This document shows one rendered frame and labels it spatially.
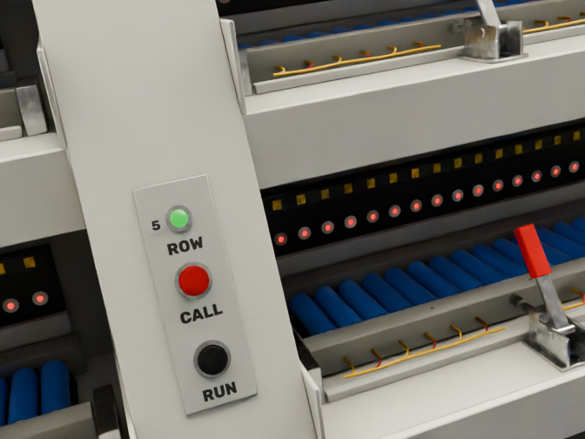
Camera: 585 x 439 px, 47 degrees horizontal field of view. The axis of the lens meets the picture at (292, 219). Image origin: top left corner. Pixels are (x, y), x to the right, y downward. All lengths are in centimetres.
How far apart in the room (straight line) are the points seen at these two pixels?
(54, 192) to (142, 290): 7
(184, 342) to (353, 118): 16
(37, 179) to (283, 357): 16
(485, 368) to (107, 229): 26
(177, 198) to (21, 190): 8
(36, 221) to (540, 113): 31
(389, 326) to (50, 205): 23
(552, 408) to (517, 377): 3
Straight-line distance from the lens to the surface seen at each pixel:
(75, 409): 45
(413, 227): 58
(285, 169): 39
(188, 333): 37
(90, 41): 38
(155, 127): 37
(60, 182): 37
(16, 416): 47
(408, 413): 43
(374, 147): 41
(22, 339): 54
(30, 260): 52
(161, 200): 36
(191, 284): 36
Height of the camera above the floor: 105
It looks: 1 degrees down
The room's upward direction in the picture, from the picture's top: 13 degrees counter-clockwise
